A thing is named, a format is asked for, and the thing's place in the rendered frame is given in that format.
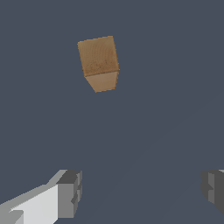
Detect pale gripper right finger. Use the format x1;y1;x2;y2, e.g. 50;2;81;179
200;169;224;216

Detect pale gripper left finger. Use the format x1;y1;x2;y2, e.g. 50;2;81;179
0;169;83;224

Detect brown wooden block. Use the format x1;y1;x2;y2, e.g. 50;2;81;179
77;35;120;94

